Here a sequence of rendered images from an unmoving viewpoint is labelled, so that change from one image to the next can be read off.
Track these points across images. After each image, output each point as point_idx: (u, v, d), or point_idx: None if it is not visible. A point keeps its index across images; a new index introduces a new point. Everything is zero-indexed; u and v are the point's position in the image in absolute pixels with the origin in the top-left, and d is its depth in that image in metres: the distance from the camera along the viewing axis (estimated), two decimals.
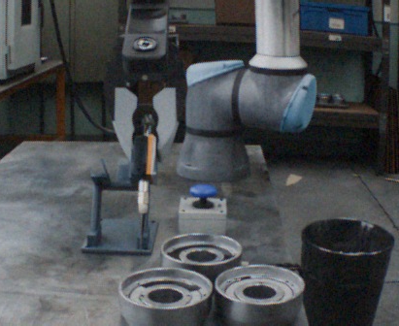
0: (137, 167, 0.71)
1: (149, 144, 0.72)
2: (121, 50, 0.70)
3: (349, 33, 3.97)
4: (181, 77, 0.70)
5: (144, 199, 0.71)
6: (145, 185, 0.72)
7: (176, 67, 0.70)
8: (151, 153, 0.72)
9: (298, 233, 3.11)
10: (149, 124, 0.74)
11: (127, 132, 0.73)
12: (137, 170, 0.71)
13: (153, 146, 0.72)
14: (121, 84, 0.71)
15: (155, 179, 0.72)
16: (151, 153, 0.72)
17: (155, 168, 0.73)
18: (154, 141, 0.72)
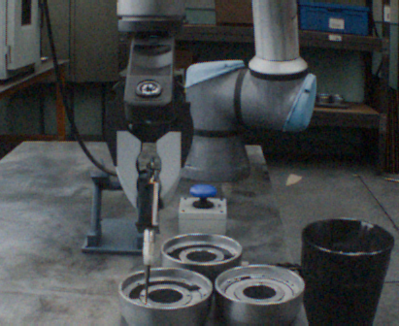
0: (142, 216, 0.67)
1: None
2: (123, 90, 0.65)
3: (349, 33, 3.97)
4: (186, 120, 0.66)
5: (149, 250, 0.67)
6: (149, 236, 0.68)
7: (182, 110, 0.65)
8: (153, 202, 0.67)
9: (298, 233, 3.11)
10: (154, 169, 0.70)
11: (131, 179, 0.68)
12: (142, 219, 0.67)
13: (155, 194, 0.67)
14: (123, 128, 0.67)
15: (157, 229, 0.68)
16: (153, 202, 0.67)
17: (157, 216, 0.69)
18: (156, 188, 0.68)
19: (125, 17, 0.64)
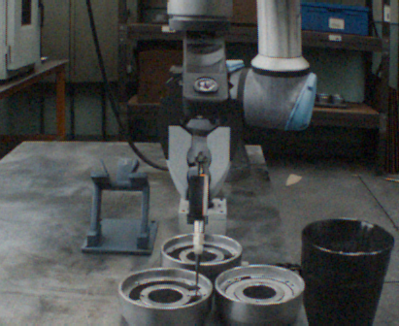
0: (193, 208, 0.70)
1: None
2: (176, 87, 0.68)
3: (349, 33, 3.97)
4: (235, 115, 0.69)
5: (200, 241, 0.70)
6: (200, 226, 0.70)
7: (231, 106, 0.68)
8: (204, 194, 0.70)
9: (298, 233, 3.11)
10: (203, 162, 0.73)
11: (182, 172, 0.71)
12: (193, 211, 0.69)
13: (206, 186, 0.70)
14: (176, 122, 0.70)
15: (207, 219, 0.71)
16: (204, 194, 0.70)
17: (207, 208, 0.71)
18: (207, 180, 0.70)
19: (177, 16, 0.67)
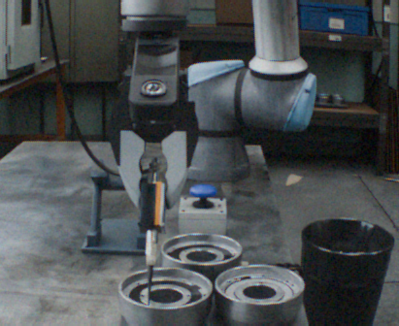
0: (145, 216, 0.67)
1: (158, 191, 0.67)
2: (127, 90, 0.65)
3: (349, 33, 3.97)
4: (191, 119, 0.66)
5: (152, 250, 0.67)
6: (152, 236, 0.67)
7: (186, 109, 0.65)
8: (160, 202, 0.67)
9: (298, 233, 3.11)
10: (157, 169, 0.70)
11: (134, 179, 0.68)
12: (145, 220, 0.66)
13: (162, 194, 0.67)
14: (127, 127, 0.67)
15: (164, 229, 0.68)
16: (160, 203, 0.67)
17: (164, 216, 0.68)
18: (163, 188, 0.67)
19: (129, 16, 0.64)
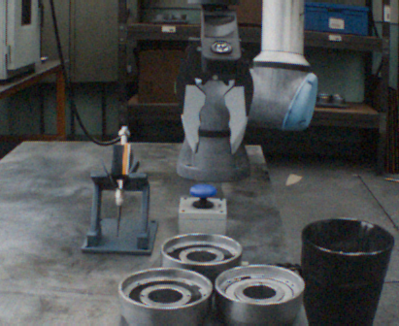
0: (115, 169, 0.90)
1: (125, 150, 0.91)
2: (194, 52, 0.77)
3: (349, 33, 3.97)
4: (248, 76, 0.77)
5: (120, 194, 0.90)
6: (120, 183, 0.90)
7: (243, 69, 0.77)
8: (126, 158, 0.90)
9: (298, 233, 3.11)
10: (125, 135, 0.93)
11: (194, 126, 0.80)
12: (115, 171, 0.90)
13: (128, 152, 0.90)
14: (192, 82, 0.78)
15: (130, 179, 0.91)
16: (126, 158, 0.90)
17: (130, 170, 0.92)
18: (129, 148, 0.91)
19: None
